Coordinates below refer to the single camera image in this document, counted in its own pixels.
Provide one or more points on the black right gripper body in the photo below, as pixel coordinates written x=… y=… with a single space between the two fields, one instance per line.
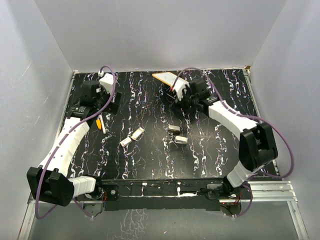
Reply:
x=185 y=103

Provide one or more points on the orange marker cap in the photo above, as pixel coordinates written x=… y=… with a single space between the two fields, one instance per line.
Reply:
x=98 y=123

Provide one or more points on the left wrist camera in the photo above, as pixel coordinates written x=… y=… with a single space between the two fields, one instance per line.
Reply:
x=107 y=81

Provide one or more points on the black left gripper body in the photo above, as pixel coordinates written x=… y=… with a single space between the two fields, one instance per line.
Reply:
x=113 y=106

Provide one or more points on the white staple box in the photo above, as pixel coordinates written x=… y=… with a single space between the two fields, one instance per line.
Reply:
x=125 y=142

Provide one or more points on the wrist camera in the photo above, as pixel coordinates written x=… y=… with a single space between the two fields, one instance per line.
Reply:
x=180 y=88
x=107 y=81

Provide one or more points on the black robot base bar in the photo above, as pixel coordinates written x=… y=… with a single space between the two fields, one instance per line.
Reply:
x=168 y=194

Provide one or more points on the white stapler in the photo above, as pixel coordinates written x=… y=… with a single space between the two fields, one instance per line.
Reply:
x=173 y=129
x=180 y=140

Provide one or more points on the yellow framed whiteboard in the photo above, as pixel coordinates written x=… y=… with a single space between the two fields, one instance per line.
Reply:
x=167 y=78

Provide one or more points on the white marker pen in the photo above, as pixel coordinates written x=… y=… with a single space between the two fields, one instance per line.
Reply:
x=102 y=125

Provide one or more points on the staple box tray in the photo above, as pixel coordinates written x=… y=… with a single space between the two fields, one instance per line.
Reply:
x=136 y=135

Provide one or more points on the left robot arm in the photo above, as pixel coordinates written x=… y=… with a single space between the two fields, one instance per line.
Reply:
x=49 y=182

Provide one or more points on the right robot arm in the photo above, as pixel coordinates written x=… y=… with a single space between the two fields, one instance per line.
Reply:
x=257 y=146

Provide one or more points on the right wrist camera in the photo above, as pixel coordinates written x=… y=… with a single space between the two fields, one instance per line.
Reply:
x=180 y=88

